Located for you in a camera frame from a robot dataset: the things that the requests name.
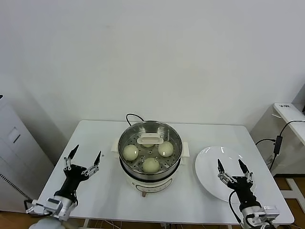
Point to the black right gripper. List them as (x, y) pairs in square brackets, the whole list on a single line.
[(243, 188)]

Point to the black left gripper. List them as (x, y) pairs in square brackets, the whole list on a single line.
[(74, 175)]

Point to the white steamed baozi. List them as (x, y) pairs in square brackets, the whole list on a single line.
[(150, 165), (147, 145), (130, 152), (165, 149)]

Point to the round glass pot lid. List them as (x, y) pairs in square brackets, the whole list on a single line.
[(149, 139)]

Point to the stainless steel steamer basket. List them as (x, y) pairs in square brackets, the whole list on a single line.
[(129, 172)]

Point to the large white round plate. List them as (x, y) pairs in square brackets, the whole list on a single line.
[(209, 167)]

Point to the white side desk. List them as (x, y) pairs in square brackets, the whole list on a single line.
[(264, 124)]

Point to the grey metal cabinet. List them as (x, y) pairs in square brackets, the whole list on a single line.
[(14, 155)]

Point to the white electric cooker base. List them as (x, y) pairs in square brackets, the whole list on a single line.
[(152, 184)]

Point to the small printed desk label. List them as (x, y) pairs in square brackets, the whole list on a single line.
[(284, 105)]

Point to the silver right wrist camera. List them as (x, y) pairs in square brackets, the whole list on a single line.
[(270, 211)]

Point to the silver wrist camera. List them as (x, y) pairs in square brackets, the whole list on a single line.
[(54, 205), (270, 211)]

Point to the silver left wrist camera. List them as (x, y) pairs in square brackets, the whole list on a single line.
[(54, 205)]

